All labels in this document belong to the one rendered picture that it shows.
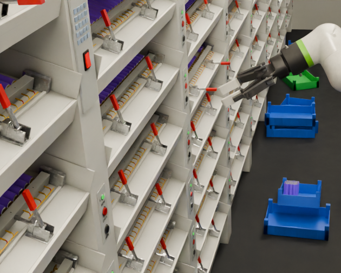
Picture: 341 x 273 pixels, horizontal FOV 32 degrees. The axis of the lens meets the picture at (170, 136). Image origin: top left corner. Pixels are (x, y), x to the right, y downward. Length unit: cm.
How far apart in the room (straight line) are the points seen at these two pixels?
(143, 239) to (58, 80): 70
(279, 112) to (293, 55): 215
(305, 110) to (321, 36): 215
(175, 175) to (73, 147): 83
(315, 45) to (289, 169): 171
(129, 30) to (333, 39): 70
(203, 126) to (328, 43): 63
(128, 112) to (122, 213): 24
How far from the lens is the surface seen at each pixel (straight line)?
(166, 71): 172
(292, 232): 295
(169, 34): 174
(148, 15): 154
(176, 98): 180
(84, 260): 126
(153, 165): 162
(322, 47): 188
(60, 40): 105
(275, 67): 190
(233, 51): 306
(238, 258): 282
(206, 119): 232
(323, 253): 288
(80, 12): 108
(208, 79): 220
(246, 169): 348
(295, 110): 402
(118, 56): 128
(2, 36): 87
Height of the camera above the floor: 171
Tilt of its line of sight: 26 degrees down
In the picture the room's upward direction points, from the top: 4 degrees counter-clockwise
